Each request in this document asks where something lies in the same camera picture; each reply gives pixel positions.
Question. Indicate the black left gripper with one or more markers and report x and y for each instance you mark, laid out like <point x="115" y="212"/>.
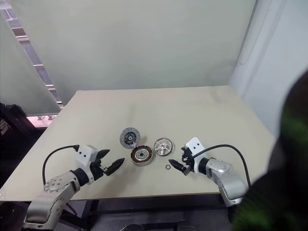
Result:
<point x="97" y="170"/>

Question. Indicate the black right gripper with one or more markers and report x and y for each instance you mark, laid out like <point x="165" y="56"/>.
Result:
<point x="188" y="166"/>

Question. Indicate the silver spoked motor rotor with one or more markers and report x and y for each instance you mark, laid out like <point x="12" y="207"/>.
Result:
<point x="163" y="146"/>

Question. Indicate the grey round rotor disc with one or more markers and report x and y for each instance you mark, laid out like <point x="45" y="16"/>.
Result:
<point x="130" y="138"/>

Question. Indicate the motor stator with copper windings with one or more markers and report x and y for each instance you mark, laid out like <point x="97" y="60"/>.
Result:
<point x="142" y="156"/>

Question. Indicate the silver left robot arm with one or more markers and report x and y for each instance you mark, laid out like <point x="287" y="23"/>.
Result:
<point x="60" y="192"/>

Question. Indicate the small silver floor fixture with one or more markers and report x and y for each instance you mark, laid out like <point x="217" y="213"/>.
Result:
<point x="50" y="117"/>
<point x="41" y="117"/>

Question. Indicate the dark blurry rounded shape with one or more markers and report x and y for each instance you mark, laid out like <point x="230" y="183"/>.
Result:
<point x="288" y="168"/>

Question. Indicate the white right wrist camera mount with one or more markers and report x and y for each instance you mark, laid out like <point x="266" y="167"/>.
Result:
<point x="195" y="145"/>

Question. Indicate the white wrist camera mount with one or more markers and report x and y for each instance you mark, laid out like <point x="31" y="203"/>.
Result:
<point x="195" y="145"/>
<point x="84" y="154"/>

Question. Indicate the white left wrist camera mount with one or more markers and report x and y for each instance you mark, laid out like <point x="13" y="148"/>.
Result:
<point x="84" y="154"/>

